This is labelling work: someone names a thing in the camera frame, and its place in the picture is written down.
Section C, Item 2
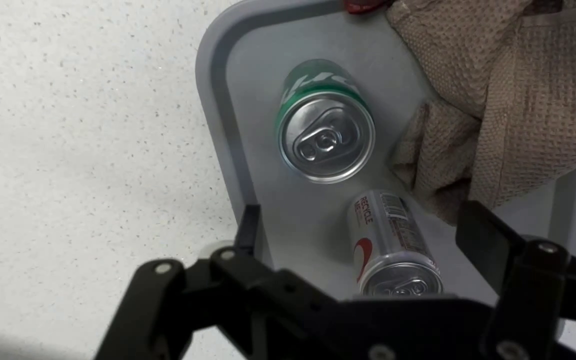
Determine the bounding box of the grey plastic tray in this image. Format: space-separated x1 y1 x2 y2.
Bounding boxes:
196 0 576 303

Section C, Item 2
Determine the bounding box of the beige cloth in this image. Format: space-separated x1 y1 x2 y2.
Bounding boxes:
386 0 576 223

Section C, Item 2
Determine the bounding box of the small red object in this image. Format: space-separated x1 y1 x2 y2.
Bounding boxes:
344 0 390 15

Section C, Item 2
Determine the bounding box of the green soda can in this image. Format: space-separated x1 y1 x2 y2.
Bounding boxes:
275 58 377 184

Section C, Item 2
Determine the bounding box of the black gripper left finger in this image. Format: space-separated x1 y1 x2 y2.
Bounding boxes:
95 206 368 360

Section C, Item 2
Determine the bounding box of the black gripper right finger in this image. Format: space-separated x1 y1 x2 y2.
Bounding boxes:
456 203 576 360

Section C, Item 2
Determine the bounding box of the grey soda can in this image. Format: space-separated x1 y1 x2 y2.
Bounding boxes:
346 191 443 299

